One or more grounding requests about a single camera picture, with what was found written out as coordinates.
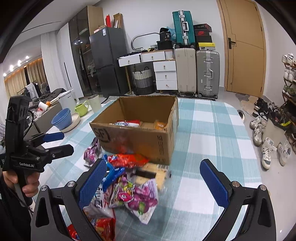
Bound blue oreo packet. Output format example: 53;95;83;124
102;155;125;192

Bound black refrigerator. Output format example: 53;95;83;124
90;27;129;97

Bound wooden door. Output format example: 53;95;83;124
217;1;266;97

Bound dark glass cabinet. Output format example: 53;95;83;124
68;6;104;96

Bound person's left hand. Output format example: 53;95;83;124
3;171;40;197

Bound purple gummy candy bag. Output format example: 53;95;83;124
109;175;159;225

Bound brown SF cardboard box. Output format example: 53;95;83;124
90;95;179;165

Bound teal suitcase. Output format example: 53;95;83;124
172;11;196;48

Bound beige suitcase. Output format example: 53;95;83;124
175;48;197;93

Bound green ceramic watering jug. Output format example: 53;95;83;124
75;100;89;117

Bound stacked shoe boxes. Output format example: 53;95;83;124
193;24;212;50

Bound blue plastic bowl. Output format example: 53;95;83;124
51;108;72;130

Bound woven laundry basket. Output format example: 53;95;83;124
132;66;154;95

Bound white sneakers on floor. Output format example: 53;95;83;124
261;138;292;170

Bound shoe rack with shoes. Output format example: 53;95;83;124
281;53;295;152

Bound teal checkered tablecloth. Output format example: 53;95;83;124
34;98;263;241

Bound red corn snack bag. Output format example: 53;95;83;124
67;218;116;240

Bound cream tumbler cup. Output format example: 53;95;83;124
87;94;102;113

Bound white kettle appliance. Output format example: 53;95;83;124
58;89;80;114

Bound meat floss cake packet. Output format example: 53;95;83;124
154;120;167;130

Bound white drawer desk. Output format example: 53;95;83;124
118;50;178;91

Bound red oreo packet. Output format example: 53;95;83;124
107;154;149;169

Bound silver suitcase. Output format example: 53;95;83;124
196;50;220;99

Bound beige round plate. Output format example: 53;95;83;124
61;113;80;133

